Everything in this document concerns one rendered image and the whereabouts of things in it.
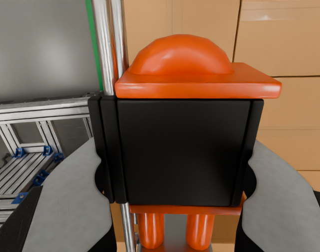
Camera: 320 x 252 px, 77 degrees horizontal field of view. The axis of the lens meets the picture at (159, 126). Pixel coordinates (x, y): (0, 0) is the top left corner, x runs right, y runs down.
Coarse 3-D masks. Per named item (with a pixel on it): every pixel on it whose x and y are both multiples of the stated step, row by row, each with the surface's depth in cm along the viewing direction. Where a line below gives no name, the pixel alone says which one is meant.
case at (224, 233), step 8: (112, 208) 46; (112, 216) 44; (120, 216) 44; (216, 216) 43; (224, 216) 43; (232, 216) 43; (120, 224) 42; (136, 224) 42; (216, 224) 42; (224, 224) 41; (232, 224) 41; (120, 232) 41; (216, 232) 40; (224, 232) 40; (232, 232) 40; (120, 240) 39; (216, 240) 39; (224, 240) 38; (232, 240) 38; (120, 248) 40; (136, 248) 40; (216, 248) 39; (224, 248) 39; (232, 248) 38
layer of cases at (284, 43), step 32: (128, 0) 60; (160, 0) 59; (192, 0) 59; (224, 0) 59; (256, 0) 58; (288, 0) 58; (128, 32) 64; (160, 32) 63; (192, 32) 63; (224, 32) 62; (256, 32) 62; (288, 32) 62; (256, 64) 66; (288, 64) 66; (288, 96) 71; (288, 128) 77; (288, 160) 84
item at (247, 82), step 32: (128, 96) 9; (160, 96) 9; (192, 96) 9; (224, 96) 9; (256, 96) 9; (128, 128) 10; (160, 128) 10; (192, 128) 10; (224, 128) 10; (256, 128) 10; (128, 160) 11; (160, 160) 11; (192, 160) 11; (224, 160) 11; (128, 192) 12; (160, 192) 12; (192, 192) 12; (224, 192) 12
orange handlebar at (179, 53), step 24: (144, 48) 10; (168, 48) 10; (192, 48) 10; (216, 48) 10; (144, 72) 10; (168, 72) 10; (192, 72) 10; (216, 72) 10; (144, 216) 15; (192, 216) 15; (144, 240) 16; (192, 240) 16
